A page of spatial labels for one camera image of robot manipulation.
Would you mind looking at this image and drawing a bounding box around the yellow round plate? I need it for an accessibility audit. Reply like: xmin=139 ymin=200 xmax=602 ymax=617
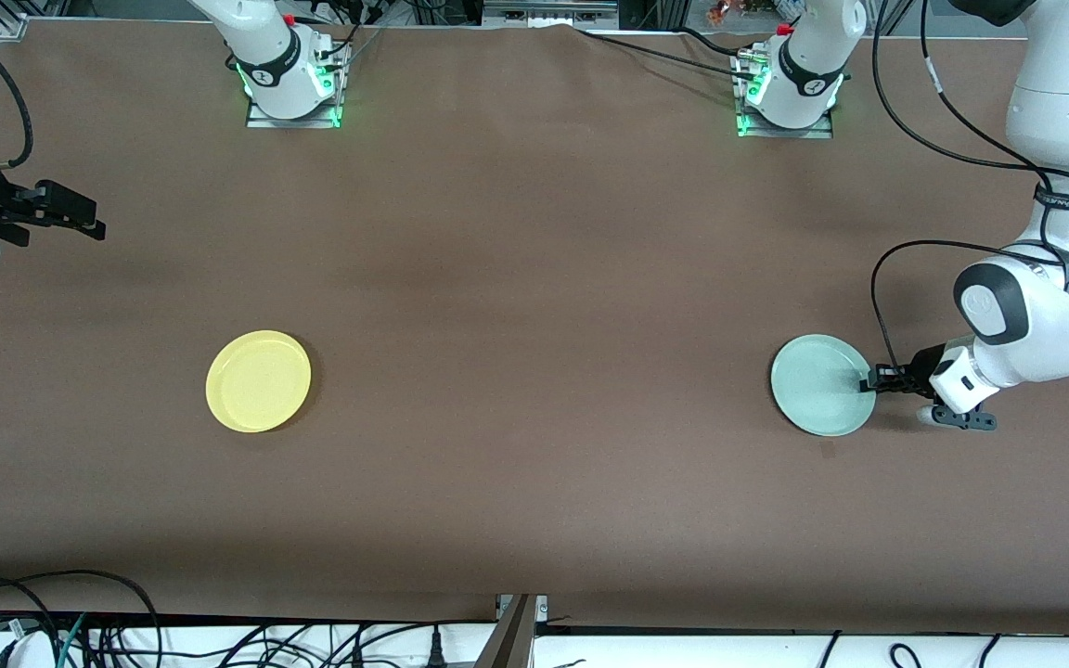
xmin=205 ymin=330 xmax=313 ymax=434

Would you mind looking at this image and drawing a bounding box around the grey metal socket strip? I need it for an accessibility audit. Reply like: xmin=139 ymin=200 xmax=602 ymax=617
xmin=482 ymin=0 xmax=620 ymax=28

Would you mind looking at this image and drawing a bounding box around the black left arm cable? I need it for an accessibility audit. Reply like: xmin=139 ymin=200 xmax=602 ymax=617
xmin=871 ymin=0 xmax=1069 ymax=372

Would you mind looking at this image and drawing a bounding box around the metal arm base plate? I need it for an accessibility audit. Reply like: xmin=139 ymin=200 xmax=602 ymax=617
xmin=245 ymin=46 xmax=350 ymax=129
xmin=734 ymin=51 xmax=837 ymax=140

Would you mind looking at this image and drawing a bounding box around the pale green round plate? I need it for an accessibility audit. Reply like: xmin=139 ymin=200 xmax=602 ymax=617
xmin=770 ymin=334 xmax=878 ymax=438

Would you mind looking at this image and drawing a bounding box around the short black table cable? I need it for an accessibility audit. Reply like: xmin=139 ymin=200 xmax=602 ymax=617
xmin=674 ymin=26 xmax=769 ymax=57

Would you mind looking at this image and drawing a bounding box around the green cable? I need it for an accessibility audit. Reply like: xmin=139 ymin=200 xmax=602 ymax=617
xmin=56 ymin=612 xmax=90 ymax=668

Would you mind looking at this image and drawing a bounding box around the long black table cable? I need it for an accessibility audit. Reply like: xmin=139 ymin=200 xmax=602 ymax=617
xmin=572 ymin=26 xmax=753 ymax=75

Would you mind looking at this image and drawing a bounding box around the large table cover sheet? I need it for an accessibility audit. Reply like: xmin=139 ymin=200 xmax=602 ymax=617
xmin=0 ymin=19 xmax=1069 ymax=636

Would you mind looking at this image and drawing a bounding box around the black looped floor cable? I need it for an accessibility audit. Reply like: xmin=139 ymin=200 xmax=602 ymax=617
xmin=0 ymin=570 xmax=164 ymax=668

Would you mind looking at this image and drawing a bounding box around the colourful small toy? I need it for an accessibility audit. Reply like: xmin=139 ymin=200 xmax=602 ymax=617
xmin=706 ymin=0 xmax=781 ymax=25

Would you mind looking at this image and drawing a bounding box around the aluminium profile post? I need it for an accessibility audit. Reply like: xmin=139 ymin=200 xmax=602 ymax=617
xmin=474 ymin=594 xmax=549 ymax=668

